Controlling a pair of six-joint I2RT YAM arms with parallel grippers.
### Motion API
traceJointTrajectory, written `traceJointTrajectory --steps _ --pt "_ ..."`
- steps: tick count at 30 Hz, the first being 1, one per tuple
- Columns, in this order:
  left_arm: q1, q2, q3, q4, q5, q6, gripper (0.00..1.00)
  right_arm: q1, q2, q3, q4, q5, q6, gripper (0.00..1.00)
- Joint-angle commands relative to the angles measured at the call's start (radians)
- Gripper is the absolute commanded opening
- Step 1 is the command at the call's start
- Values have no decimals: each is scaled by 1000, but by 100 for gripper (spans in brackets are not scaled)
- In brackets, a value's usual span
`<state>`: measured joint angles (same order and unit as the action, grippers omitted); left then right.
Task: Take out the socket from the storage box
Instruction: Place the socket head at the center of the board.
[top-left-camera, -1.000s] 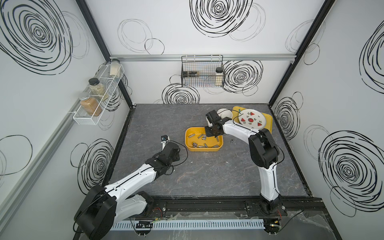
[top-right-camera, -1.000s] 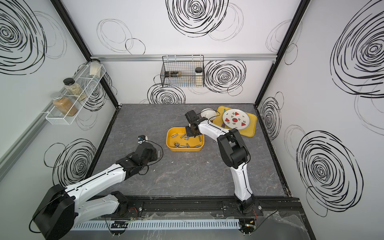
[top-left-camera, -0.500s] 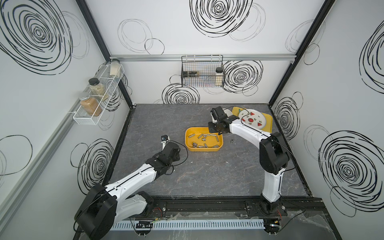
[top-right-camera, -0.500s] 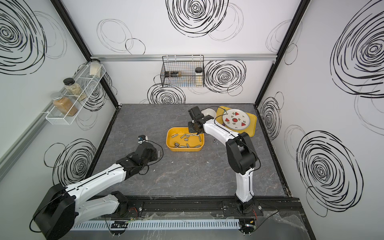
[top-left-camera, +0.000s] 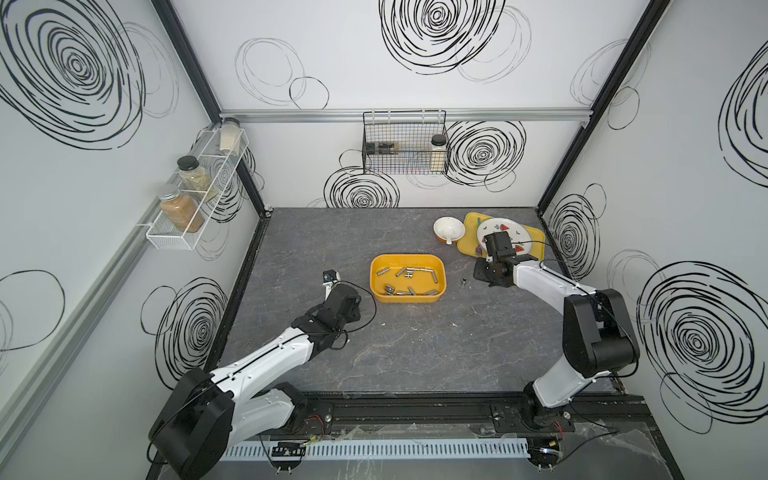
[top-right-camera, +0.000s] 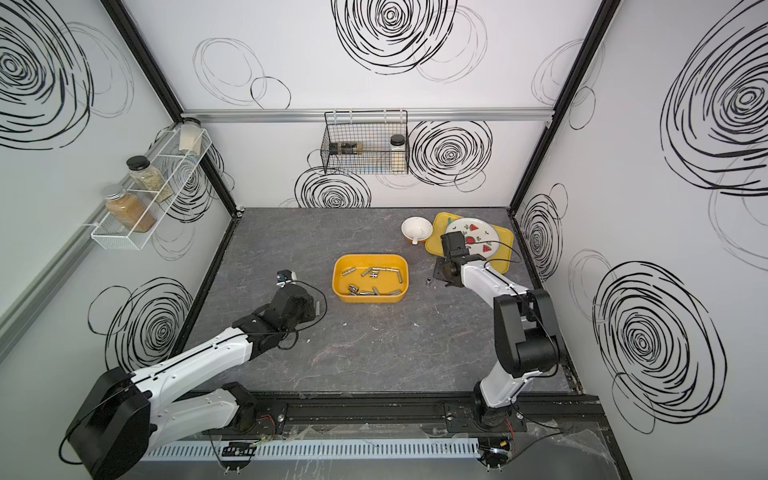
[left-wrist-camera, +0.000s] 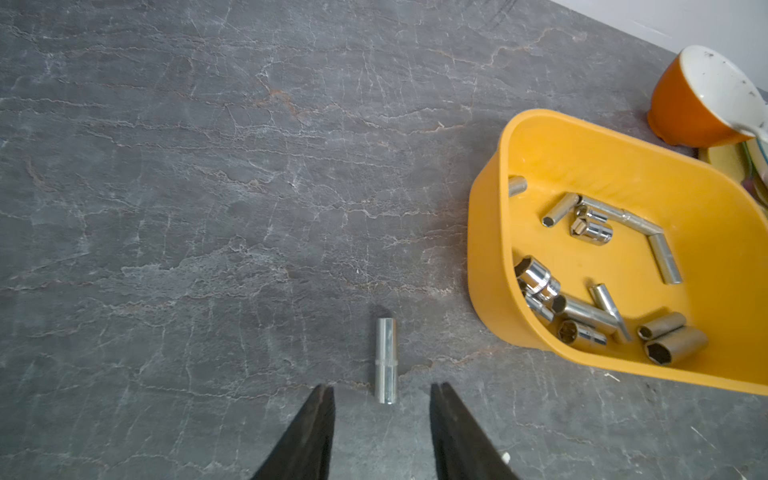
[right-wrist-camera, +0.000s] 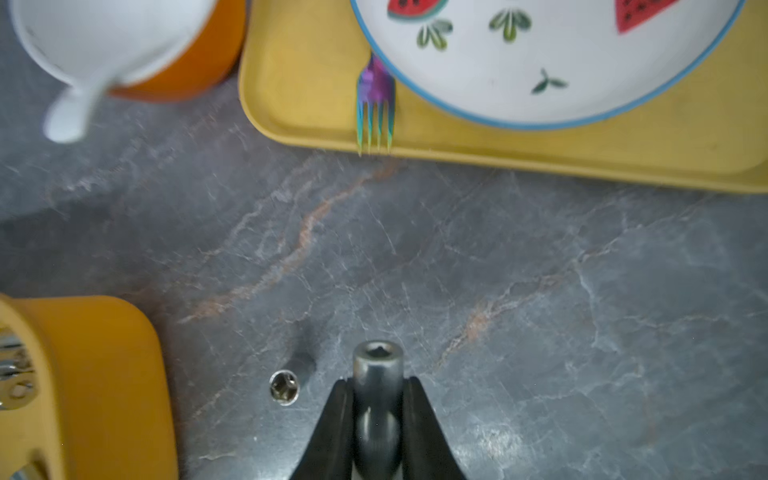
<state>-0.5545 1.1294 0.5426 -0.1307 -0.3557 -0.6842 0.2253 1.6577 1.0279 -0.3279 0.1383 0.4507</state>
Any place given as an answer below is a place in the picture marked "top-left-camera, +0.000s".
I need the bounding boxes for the dark item in basket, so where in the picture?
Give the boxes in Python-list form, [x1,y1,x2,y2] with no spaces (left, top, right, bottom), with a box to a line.
[364,141,400,156]

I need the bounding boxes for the yellow storage box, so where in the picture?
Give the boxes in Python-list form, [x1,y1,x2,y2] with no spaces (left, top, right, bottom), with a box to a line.
[369,254,447,304]

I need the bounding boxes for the white jar on shelf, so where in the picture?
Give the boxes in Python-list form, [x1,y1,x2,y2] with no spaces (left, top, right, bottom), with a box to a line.
[219,117,242,155]

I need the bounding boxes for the aluminium wall rail left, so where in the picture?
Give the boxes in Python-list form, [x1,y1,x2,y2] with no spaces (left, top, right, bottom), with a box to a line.
[1,200,160,461]

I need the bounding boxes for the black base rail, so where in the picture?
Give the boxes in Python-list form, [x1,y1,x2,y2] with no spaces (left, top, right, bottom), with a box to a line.
[266,392,655,437]

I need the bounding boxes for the watermelon pattern plate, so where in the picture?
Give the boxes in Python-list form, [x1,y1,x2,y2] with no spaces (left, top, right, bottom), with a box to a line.
[477,217,534,254]

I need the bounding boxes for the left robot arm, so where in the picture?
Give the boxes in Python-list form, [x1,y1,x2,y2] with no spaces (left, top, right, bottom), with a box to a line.
[148,270,366,479]

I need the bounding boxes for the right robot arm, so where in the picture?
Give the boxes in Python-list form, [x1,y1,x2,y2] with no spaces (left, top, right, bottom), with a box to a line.
[473,232,640,430]

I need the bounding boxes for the left corner frame post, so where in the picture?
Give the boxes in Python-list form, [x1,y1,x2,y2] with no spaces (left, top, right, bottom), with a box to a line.
[151,0,272,219]

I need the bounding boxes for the white slotted cable duct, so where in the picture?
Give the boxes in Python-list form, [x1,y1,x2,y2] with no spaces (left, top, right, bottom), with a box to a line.
[222,438,530,462]

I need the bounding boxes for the green herb jar black lid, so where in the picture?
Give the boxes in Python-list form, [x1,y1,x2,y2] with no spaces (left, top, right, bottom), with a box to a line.
[177,155,218,203]

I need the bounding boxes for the aluminium wall rail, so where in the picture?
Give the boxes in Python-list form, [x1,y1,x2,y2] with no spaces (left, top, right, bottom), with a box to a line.
[1,200,160,461]
[219,107,592,123]

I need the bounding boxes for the yellow serving tray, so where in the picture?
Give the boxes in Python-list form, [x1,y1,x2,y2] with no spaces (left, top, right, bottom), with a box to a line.
[457,212,546,260]

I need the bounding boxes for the white wire wall shelf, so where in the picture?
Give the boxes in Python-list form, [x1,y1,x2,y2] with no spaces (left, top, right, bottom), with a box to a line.
[146,121,249,261]

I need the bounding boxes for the orange white bowl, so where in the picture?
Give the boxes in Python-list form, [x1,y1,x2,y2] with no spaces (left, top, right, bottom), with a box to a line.
[433,216,466,245]

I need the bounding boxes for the aluminium wall rail back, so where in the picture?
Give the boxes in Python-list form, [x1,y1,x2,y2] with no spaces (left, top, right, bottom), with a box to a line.
[219,107,592,123]

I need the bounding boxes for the brown spice jar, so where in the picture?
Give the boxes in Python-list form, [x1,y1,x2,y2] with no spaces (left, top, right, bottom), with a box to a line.
[157,184,204,233]

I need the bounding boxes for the black wire basket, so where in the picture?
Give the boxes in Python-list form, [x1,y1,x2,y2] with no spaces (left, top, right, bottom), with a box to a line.
[362,119,449,175]

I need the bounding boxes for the black corner frame post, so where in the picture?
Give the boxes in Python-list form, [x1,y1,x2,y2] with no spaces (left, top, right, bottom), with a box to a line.
[536,0,671,217]

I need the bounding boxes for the jar in wire basket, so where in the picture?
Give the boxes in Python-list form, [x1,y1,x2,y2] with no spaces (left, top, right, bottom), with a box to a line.
[429,134,447,174]

